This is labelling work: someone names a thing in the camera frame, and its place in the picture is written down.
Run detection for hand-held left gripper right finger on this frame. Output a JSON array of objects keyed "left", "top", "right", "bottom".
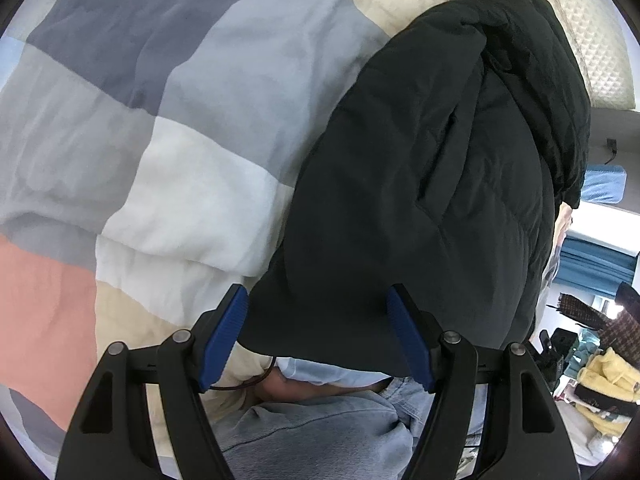
[{"left": 385, "top": 284, "right": 581, "bottom": 480}]

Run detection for person's light blue shirt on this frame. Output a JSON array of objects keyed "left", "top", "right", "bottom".
[{"left": 274, "top": 357, "right": 397, "bottom": 387}]

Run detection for blue curtain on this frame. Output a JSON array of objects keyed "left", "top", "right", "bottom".
[{"left": 559, "top": 237, "right": 640, "bottom": 294}]

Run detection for checkered pastel quilt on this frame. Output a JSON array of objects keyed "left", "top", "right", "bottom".
[{"left": 0, "top": 0, "right": 576, "bottom": 472}]

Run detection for person's blue jeans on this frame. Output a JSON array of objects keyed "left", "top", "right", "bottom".
[{"left": 219, "top": 374, "right": 489, "bottom": 480}]

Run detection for black stand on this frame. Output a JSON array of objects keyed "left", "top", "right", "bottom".
[{"left": 536, "top": 327, "right": 577, "bottom": 392}]

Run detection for yellow fleece clothes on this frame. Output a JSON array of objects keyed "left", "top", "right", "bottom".
[{"left": 574, "top": 347, "right": 637, "bottom": 437}]

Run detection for teal cloth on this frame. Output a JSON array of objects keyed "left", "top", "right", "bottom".
[{"left": 564, "top": 332, "right": 602, "bottom": 379}]

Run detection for black puffer jacket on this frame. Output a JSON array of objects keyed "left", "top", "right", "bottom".
[{"left": 237, "top": 0, "right": 594, "bottom": 379}]

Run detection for brown cord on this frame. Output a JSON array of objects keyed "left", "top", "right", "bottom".
[{"left": 206, "top": 359, "right": 277, "bottom": 393}]

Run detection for blue towel on chair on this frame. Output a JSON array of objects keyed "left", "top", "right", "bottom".
[{"left": 580, "top": 164, "right": 630, "bottom": 206}]

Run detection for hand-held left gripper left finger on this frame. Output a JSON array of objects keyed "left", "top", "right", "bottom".
[{"left": 55, "top": 284, "right": 250, "bottom": 480}]

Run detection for cream quilted headboard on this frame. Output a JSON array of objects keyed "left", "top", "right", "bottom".
[{"left": 520, "top": 0, "right": 639, "bottom": 112}]

